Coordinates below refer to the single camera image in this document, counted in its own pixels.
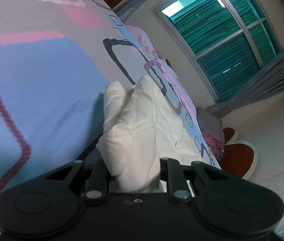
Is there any white quilted comforter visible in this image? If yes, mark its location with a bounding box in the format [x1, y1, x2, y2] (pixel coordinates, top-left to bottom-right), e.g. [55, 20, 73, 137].
[97, 75, 204, 193]

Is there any stack of folded clothes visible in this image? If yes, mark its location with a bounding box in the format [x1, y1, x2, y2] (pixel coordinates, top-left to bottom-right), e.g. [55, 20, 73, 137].
[197, 107, 225, 160]

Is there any red white petal headboard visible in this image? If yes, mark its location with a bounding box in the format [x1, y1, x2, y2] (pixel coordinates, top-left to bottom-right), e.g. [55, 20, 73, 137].
[218, 127, 258, 180]

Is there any yellow brown plush toy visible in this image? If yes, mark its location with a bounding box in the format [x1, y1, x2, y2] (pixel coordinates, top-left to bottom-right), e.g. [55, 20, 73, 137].
[164, 58, 172, 68]

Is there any pink blanket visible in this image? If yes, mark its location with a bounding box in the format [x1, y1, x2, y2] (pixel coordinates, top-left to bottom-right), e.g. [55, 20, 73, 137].
[126, 25, 164, 60]

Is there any patterned pink blue bedsheet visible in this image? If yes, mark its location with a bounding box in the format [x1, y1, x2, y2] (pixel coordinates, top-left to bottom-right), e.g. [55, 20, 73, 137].
[0, 0, 223, 241]

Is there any window with green shutters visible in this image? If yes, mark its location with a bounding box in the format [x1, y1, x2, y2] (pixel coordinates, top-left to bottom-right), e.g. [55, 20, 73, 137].
[152, 0, 280, 102]

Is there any grey curtain right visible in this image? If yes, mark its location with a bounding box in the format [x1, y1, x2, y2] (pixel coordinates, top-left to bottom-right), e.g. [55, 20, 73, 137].
[206, 49, 284, 119]

